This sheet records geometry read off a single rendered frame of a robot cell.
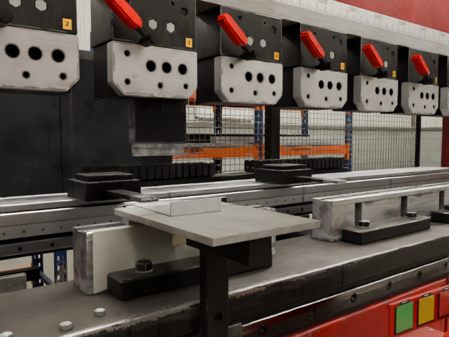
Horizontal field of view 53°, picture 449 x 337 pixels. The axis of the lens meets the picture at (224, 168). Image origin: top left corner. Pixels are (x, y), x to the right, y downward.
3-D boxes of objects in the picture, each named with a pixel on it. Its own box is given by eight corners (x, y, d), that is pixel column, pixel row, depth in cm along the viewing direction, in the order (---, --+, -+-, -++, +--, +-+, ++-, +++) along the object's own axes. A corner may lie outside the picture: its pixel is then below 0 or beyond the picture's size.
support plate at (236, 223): (212, 247, 50) (212, 238, 50) (113, 214, 71) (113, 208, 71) (320, 227, 61) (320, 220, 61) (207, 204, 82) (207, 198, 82)
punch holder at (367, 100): (360, 109, 103) (362, 35, 102) (331, 111, 110) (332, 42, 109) (397, 111, 112) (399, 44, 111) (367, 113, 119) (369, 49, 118)
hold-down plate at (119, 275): (121, 301, 65) (121, 281, 65) (106, 291, 69) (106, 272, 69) (272, 265, 83) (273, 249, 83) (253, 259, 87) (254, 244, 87)
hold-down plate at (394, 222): (360, 245, 99) (361, 231, 99) (341, 241, 104) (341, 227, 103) (430, 228, 118) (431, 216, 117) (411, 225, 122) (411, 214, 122)
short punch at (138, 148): (134, 156, 73) (133, 97, 72) (129, 156, 75) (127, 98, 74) (186, 155, 79) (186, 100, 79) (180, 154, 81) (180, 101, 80)
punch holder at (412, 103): (408, 112, 115) (410, 47, 114) (379, 114, 122) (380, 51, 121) (437, 114, 124) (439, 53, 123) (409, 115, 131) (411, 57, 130)
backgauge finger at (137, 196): (118, 212, 76) (117, 182, 76) (67, 196, 97) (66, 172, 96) (179, 206, 83) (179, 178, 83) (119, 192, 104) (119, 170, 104)
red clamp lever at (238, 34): (229, 9, 74) (262, 53, 79) (214, 15, 77) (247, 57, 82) (224, 17, 73) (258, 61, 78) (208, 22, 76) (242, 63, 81)
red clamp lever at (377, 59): (373, 41, 98) (392, 73, 103) (357, 44, 101) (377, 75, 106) (370, 47, 98) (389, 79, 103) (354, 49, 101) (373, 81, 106)
